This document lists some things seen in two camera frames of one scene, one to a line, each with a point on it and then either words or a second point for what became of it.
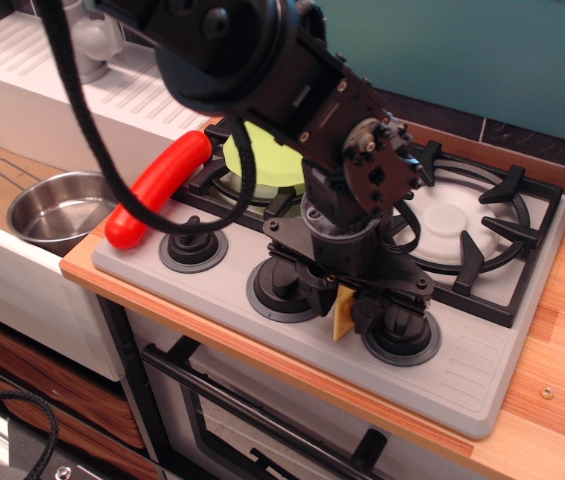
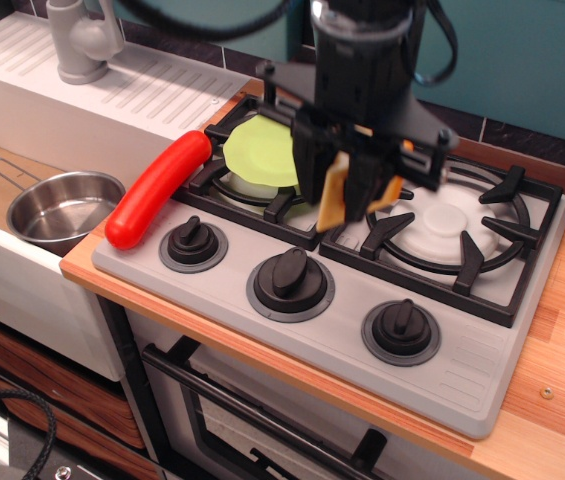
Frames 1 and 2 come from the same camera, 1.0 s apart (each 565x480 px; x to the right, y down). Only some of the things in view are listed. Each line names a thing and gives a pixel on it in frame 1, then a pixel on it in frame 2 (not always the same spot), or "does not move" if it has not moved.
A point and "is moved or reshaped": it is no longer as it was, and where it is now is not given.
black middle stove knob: [275, 290] does not move
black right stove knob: [404, 336] does not move
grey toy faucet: [95, 37] does not move
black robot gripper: [344, 240] -> [361, 81]
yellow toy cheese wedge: [343, 312] is moved or reshaped
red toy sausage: [122, 231] does not move
